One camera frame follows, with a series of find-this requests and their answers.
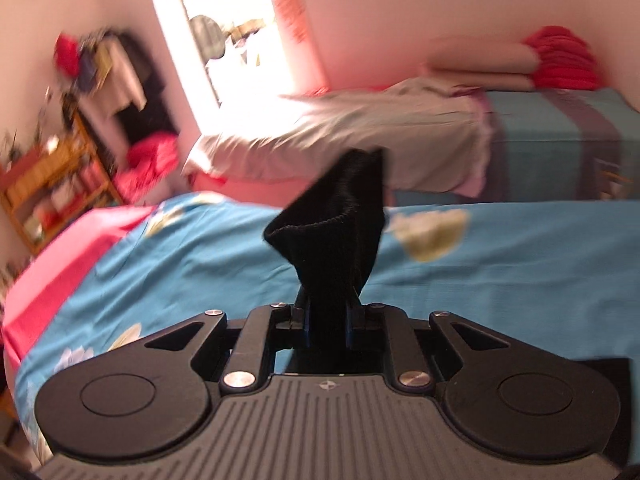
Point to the wooden shelf rack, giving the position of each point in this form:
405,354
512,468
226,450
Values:
47,189

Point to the red folded cloth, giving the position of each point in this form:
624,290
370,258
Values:
565,60

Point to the teal striped bed sheet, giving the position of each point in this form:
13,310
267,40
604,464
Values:
554,145

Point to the grey beige quilt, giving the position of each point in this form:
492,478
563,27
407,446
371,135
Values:
435,133

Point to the blue floral bed sheet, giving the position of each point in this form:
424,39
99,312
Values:
562,276

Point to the pink pillows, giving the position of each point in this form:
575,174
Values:
483,63

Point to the red folded clothes pile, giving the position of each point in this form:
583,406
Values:
148,162

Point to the hanging clothes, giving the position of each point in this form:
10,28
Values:
110,77

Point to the pink blanket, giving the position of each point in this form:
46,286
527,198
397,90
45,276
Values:
57,272

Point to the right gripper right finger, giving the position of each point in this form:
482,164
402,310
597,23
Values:
383,341

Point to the black pants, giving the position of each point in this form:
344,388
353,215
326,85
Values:
330,234

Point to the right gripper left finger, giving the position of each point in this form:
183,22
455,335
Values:
266,330

